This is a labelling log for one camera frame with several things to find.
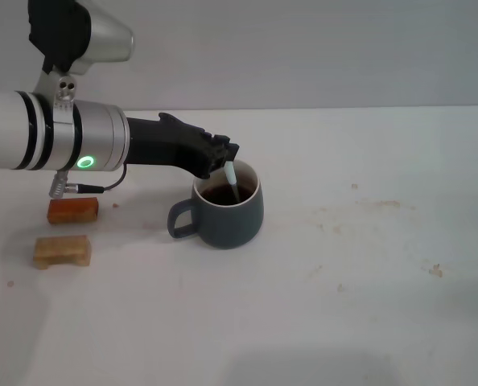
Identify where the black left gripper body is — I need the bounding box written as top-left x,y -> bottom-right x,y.
125,112 -> 224,180

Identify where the grey ceramic mug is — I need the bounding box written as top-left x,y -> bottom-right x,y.
167,158 -> 265,250

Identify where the dark coffee liquid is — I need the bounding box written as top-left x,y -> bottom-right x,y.
200,183 -> 254,207

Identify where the reddish stained wooden block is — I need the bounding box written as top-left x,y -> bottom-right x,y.
47,196 -> 101,225

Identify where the light notched wooden block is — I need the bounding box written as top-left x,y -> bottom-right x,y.
32,235 -> 93,269

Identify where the left arm cable with plug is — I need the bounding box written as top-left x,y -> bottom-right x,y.
48,162 -> 129,199

